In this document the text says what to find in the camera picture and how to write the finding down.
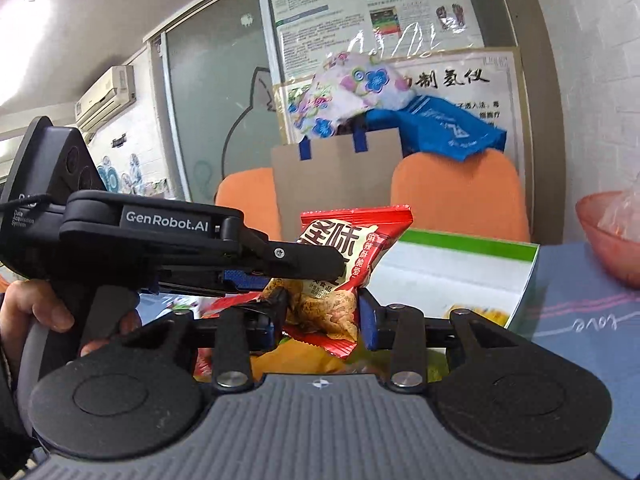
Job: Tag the pink plastic bowl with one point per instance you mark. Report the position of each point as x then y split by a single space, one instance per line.
600 250

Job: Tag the person's left hand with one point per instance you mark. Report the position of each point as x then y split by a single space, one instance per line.
30 305

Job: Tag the blue plastic bag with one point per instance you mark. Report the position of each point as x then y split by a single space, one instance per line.
445 125

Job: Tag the framed calligraphy poster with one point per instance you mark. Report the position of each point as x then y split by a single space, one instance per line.
500 90

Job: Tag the red peanut snack packet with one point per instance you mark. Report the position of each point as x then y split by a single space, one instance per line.
360 245

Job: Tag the wall poster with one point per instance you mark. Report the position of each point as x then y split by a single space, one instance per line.
320 15

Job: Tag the colourful wall decorations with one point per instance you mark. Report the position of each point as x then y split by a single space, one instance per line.
130 170

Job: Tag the pile of assorted snack packets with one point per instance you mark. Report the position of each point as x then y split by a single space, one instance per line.
280 358

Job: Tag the orange chair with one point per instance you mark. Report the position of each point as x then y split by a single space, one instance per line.
245 200
460 195

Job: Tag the frosted glass panel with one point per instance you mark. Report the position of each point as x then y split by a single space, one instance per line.
210 85

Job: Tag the white air conditioner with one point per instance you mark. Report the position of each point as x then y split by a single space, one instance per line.
107 95

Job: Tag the green and white cardboard box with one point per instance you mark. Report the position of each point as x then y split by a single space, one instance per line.
450 280

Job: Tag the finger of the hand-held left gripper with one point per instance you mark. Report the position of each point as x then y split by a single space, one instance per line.
242 276
300 262

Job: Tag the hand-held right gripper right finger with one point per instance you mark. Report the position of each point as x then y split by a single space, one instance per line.
370 325

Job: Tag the brown paper bag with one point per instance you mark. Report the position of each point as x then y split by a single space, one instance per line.
340 180

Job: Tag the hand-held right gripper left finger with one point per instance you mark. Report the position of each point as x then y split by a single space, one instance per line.
265 335

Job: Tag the floral cloth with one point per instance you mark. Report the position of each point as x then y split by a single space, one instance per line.
350 85

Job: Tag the blue tablecloth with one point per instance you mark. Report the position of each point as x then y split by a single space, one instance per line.
580 320

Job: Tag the clear plastic wrap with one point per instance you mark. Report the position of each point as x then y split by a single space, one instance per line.
622 215

